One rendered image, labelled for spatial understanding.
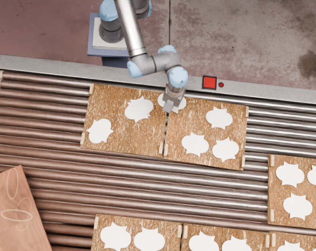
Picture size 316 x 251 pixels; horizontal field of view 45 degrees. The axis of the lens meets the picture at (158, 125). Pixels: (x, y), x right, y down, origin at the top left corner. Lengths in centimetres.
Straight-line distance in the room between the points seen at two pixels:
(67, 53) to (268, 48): 166
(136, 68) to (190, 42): 170
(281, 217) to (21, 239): 122
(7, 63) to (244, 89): 128
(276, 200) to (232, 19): 188
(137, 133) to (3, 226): 75
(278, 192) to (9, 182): 128
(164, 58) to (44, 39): 183
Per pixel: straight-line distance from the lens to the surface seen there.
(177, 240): 188
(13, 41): 336
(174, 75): 157
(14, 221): 184
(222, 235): 192
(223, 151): 197
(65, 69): 212
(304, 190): 207
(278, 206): 201
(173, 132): 196
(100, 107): 200
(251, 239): 196
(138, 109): 196
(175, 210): 191
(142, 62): 160
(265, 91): 217
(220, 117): 201
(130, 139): 194
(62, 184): 194
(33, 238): 182
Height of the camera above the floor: 281
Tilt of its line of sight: 72 degrees down
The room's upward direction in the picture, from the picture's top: 12 degrees clockwise
